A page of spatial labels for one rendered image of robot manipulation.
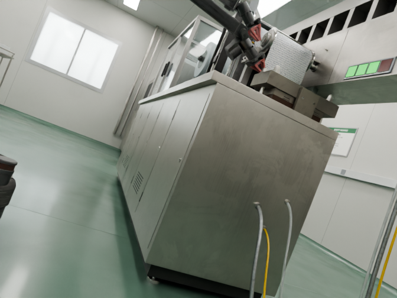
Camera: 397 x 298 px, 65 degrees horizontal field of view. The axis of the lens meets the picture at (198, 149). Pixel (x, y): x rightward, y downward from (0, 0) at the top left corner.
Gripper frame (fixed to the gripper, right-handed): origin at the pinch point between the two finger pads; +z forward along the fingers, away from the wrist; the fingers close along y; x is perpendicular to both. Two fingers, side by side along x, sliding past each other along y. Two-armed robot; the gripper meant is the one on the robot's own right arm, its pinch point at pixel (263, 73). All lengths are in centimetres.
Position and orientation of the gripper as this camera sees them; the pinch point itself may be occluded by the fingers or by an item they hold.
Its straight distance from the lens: 165.1
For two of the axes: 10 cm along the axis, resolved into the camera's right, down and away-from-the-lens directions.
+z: 5.8, 7.7, 2.6
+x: 7.6, -6.3, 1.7
